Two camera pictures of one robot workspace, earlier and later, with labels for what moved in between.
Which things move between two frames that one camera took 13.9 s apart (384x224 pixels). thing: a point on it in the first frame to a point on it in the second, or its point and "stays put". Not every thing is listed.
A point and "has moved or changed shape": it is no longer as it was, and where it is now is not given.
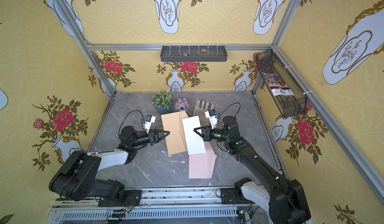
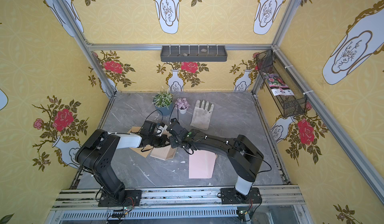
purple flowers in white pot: [181, 104] stays put
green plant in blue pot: [163, 101] stays put
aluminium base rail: [168, 206] stays put
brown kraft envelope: [175, 140] has moved or changed shape
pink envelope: [201, 165] stays put
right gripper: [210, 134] to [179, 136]
